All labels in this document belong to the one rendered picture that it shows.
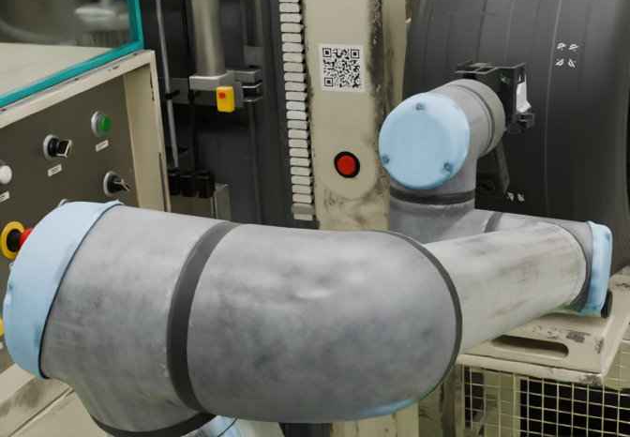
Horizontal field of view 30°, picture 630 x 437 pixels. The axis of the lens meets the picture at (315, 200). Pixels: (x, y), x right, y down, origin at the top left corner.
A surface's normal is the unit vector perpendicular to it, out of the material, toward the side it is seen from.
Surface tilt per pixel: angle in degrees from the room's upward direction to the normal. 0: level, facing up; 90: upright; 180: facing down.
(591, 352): 90
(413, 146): 78
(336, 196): 90
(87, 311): 71
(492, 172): 114
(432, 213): 84
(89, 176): 90
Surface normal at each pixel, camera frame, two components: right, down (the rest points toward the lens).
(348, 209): -0.41, 0.33
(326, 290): 0.29, -0.41
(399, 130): -0.42, 0.13
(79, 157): 0.91, 0.09
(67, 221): -0.20, -0.80
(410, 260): 0.49, -0.72
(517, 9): -0.37, -0.29
